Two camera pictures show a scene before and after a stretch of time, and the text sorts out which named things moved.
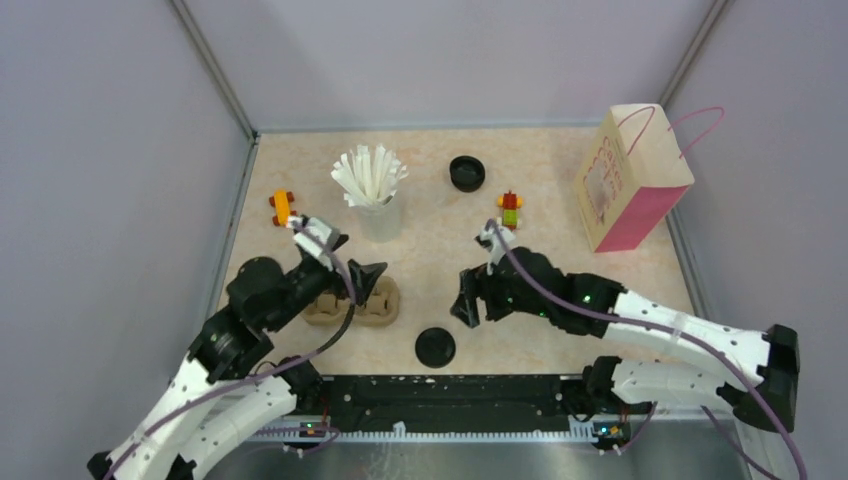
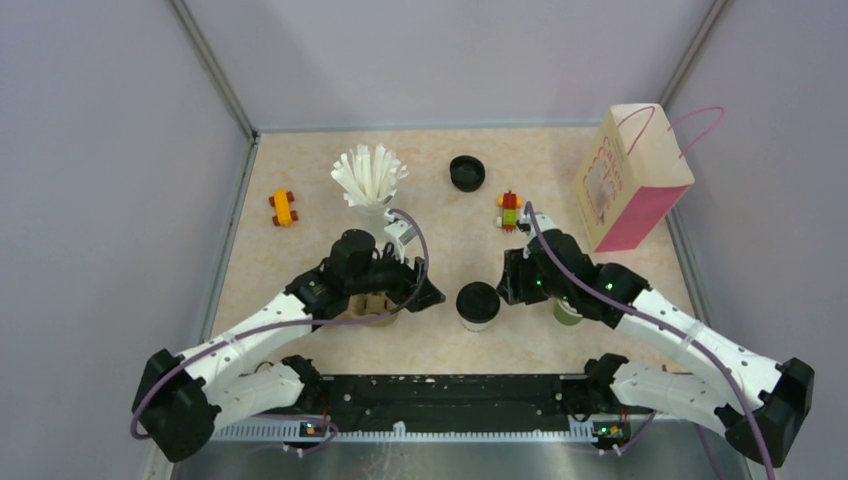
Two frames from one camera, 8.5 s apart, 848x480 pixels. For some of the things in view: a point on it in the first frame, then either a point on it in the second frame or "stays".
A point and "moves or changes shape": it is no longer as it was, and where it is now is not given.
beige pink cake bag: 632,176 stays
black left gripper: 365,276 -> 406,279
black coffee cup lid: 435,347 moves or changes shape
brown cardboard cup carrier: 380,307 stays
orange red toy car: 282,200 stays
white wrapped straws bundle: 369,177 stays
